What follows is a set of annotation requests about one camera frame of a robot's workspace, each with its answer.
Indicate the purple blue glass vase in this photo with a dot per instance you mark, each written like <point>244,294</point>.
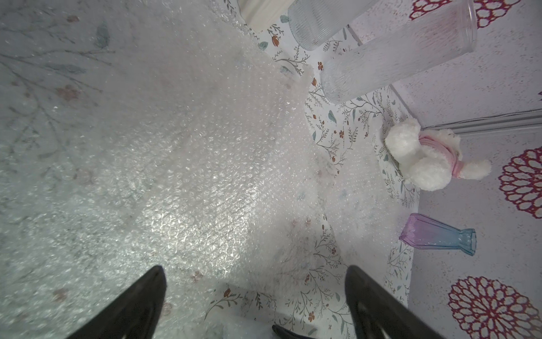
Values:
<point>423,232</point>

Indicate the cream ribbed ceramic vase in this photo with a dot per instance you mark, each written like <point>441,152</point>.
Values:
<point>259,15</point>

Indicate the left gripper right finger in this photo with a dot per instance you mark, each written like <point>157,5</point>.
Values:
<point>377,314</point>

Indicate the bubble purple vase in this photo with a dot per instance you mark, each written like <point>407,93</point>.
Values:
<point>367,210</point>

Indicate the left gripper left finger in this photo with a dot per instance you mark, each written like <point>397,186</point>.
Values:
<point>134,314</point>

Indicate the white pink plush toy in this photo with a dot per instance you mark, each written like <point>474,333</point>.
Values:
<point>430,159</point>

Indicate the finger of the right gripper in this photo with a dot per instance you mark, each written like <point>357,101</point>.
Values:
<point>283,333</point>

